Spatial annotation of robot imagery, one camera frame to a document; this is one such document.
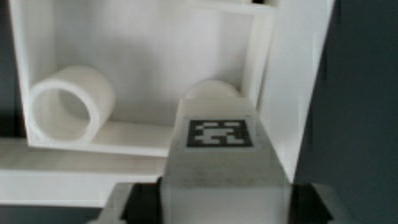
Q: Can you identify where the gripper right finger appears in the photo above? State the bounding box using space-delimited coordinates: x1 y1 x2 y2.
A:
289 183 355 224

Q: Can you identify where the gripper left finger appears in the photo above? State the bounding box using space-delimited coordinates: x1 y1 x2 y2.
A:
98 183 163 224

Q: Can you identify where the white chair leg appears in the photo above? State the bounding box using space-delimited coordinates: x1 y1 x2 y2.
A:
160 80 291 224

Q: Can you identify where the white chair seat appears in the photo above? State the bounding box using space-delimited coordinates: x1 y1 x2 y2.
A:
7 0 336 171

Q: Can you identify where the white front fence bar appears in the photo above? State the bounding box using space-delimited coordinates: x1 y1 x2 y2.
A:
0 138 165 207

